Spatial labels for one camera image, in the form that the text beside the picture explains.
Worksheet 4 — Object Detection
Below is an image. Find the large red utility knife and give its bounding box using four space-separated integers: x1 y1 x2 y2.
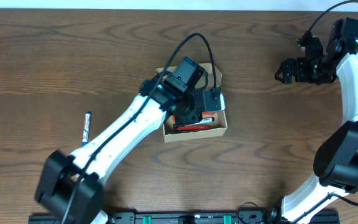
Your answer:
172 112 216 122

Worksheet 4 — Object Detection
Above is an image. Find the small red utility knife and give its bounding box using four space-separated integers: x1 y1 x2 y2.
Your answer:
177 124 210 132

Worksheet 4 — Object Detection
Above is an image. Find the blue whiteboard marker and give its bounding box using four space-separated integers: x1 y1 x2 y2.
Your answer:
81 111 92 146

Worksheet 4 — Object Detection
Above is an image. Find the black whiteboard marker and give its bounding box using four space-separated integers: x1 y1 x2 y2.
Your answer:
200 117 214 124

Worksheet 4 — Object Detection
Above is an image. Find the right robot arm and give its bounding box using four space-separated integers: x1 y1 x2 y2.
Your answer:
267 17 358 223

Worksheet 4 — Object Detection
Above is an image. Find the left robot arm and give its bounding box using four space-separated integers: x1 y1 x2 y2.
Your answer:
35 57 225 223

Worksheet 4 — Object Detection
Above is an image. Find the brown cardboard box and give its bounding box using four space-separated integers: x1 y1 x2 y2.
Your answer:
162 63 228 142

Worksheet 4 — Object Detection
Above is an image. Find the left black cable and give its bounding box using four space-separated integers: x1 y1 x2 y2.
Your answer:
61 32 219 224

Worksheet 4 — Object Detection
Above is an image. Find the black mounting rail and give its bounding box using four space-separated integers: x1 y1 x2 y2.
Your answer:
28 210 340 224

